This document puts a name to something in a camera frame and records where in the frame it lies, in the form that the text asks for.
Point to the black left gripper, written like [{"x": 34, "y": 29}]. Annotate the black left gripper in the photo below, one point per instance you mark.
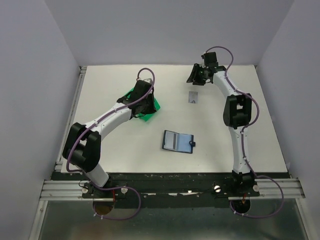
[{"x": 152, "y": 109}]

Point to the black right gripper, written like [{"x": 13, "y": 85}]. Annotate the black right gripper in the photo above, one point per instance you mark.
[{"x": 193, "y": 76}]

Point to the green plastic bin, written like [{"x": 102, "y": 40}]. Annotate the green plastic bin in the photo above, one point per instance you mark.
[{"x": 133, "y": 95}]

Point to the silver card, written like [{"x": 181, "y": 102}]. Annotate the silver card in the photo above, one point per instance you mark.
[{"x": 193, "y": 97}]

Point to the grey striped credit card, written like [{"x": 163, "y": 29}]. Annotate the grey striped credit card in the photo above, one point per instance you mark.
[{"x": 170, "y": 140}]

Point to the blue leather card holder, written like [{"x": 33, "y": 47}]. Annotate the blue leather card holder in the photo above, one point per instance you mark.
[{"x": 184, "y": 143}]

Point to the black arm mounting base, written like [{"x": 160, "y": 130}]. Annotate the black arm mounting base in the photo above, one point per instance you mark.
[{"x": 172, "y": 190}]

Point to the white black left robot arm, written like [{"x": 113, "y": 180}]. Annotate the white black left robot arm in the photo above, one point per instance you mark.
[{"x": 83, "y": 144}]

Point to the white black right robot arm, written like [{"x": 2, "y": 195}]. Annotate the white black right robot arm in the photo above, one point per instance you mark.
[{"x": 237, "y": 114}]

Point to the aluminium table edge rail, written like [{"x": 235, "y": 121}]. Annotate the aluminium table edge rail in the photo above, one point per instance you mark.
[{"x": 74, "y": 103}]

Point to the aluminium front frame rail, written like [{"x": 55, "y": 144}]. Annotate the aluminium front frame rail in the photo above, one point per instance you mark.
[{"x": 55, "y": 190}]

